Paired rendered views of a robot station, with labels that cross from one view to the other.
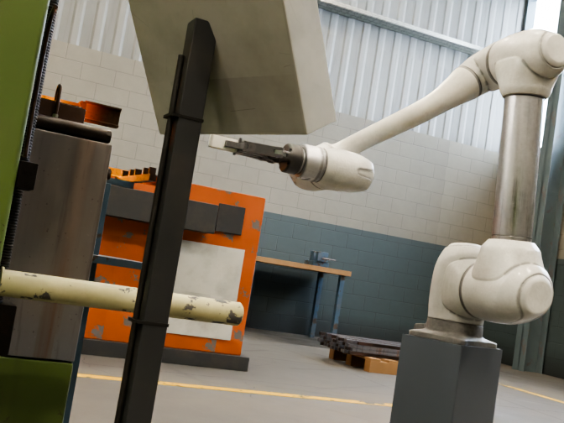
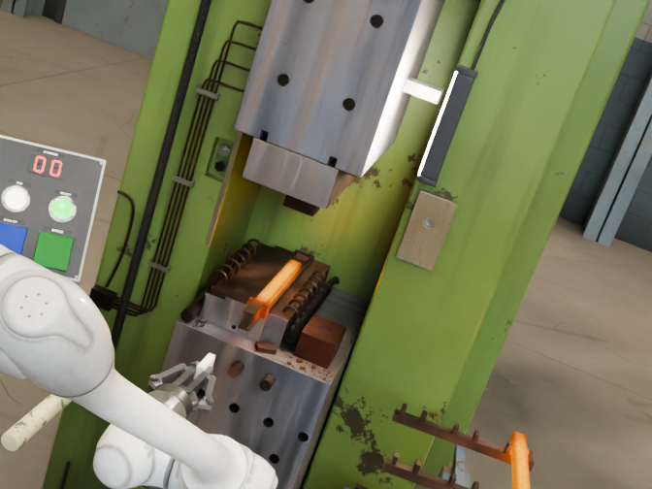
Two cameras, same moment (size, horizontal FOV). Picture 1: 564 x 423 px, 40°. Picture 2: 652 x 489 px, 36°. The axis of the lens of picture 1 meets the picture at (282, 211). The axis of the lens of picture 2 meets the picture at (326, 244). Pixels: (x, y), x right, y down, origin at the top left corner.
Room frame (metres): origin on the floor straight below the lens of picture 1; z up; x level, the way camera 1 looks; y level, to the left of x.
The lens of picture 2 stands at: (2.89, -1.21, 1.93)
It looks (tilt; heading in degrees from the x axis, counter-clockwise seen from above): 20 degrees down; 122
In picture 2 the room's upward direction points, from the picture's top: 19 degrees clockwise
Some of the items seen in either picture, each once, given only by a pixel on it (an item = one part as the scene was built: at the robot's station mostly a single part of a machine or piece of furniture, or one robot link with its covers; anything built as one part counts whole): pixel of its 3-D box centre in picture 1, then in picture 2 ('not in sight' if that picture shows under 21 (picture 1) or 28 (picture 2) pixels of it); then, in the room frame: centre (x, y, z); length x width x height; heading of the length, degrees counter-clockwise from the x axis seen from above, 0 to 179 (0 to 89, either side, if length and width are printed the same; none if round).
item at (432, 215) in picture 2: not in sight; (426, 230); (1.92, 0.72, 1.27); 0.09 x 0.02 x 0.17; 25
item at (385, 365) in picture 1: (404, 358); not in sight; (7.51, -1.38, 0.12); 1.58 x 0.80 x 0.24; 112
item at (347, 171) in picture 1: (342, 171); (139, 450); (2.00, -0.14, 1.00); 0.16 x 0.13 x 0.11; 114
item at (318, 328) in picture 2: not in sight; (320, 341); (1.82, 0.60, 0.95); 0.12 x 0.09 x 0.07; 115
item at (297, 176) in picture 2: not in sight; (313, 154); (1.60, 0.66, 1.32); 0.42 x 0.20 x 0.10; 115
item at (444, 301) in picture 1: (462, 282); not in sight; (2.18, -0.53, 0.77); 0.18 x 0.16 x 0.22; 23
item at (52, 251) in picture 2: not in sight; (52, 251); (1.37, 0.16, 1.01); 0.07 x 0.05 x 0.07; 50
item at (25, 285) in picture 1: (127, 299); (58, 399); (1.41, 0.25, 0.62); 0.44 x 0.05 x 0.05; 115
